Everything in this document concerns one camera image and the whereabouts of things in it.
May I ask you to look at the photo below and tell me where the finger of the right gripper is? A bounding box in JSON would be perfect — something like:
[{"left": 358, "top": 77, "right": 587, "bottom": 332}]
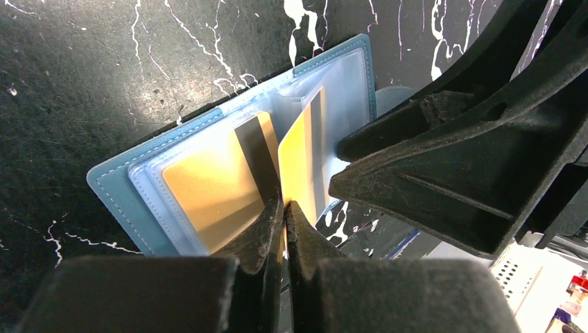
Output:
[
  {"left": 329, "top": 4, "right": 587, "bottom": 259},
  {"left": 336, "top": 1, "right": 546, "bottom": 162}
]

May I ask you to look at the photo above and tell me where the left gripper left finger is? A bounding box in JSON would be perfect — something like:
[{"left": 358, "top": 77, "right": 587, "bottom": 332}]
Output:
[{"left": 17, "top": 198, "right": 284, "bottom": 332}]

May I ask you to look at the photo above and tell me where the orange card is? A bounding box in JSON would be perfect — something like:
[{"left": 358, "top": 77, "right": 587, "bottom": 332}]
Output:
[{"left": 277, "top": 87, "right": 329, "bottom": 226}]

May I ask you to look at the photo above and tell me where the blue card holder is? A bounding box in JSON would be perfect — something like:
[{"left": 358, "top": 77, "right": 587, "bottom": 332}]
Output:
[{"left": 86, "top": 33, "right": 417, "bottom": 257}]

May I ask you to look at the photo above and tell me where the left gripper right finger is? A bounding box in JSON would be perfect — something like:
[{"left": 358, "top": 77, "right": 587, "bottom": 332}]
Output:
[{"left": 284, "top": 202, "right": 519, "bottom": 332}]

